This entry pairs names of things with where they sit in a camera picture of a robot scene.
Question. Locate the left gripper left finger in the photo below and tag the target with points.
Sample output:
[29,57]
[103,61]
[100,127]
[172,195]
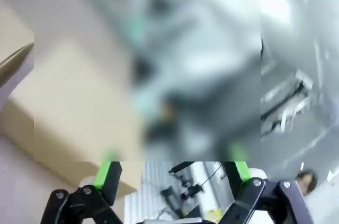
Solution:
[103,184]

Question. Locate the black camera stand equipment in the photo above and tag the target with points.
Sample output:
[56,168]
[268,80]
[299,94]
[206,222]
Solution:
[185,189]

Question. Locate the large open cardboard box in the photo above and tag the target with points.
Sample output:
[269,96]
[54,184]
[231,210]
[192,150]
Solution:
[66,115]

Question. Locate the dark-haired background person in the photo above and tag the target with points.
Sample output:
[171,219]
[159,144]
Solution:
[307,181]

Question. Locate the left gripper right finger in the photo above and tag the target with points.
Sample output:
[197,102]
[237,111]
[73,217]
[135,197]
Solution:
[265,202]

